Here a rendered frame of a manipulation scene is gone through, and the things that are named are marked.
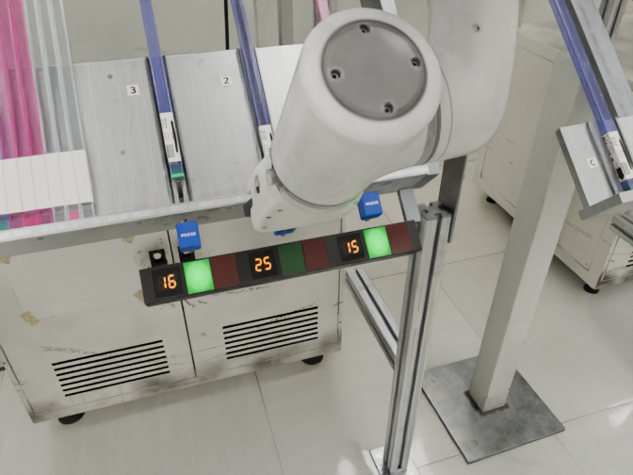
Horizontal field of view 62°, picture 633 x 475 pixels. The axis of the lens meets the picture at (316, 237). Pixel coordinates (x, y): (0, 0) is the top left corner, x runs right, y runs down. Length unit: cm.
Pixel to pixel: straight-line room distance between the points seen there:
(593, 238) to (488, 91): 130
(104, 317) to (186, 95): 57
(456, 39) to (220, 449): 105
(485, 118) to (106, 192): 42
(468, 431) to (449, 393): 10
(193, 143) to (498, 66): 39
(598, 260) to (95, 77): 135
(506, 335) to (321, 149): 88
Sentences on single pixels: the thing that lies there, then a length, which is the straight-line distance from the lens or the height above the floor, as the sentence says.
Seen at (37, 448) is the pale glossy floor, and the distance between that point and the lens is 138.
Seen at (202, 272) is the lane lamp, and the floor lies 66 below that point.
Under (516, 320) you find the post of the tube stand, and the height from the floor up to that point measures 30.
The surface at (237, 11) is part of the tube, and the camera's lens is 72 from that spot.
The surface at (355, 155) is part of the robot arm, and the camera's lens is 31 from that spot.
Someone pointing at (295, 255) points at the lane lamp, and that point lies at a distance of 63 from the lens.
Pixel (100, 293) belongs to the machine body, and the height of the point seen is 38.
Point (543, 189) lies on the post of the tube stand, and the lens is 96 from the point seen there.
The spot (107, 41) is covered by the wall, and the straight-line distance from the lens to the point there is 257.
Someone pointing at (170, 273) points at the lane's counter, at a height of 66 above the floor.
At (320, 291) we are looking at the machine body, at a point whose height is 27.
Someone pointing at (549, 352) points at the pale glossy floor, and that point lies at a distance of 154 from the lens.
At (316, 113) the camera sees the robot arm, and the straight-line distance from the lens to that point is 29.
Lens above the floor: 105
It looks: 36 degrees down
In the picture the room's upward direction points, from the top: straight up
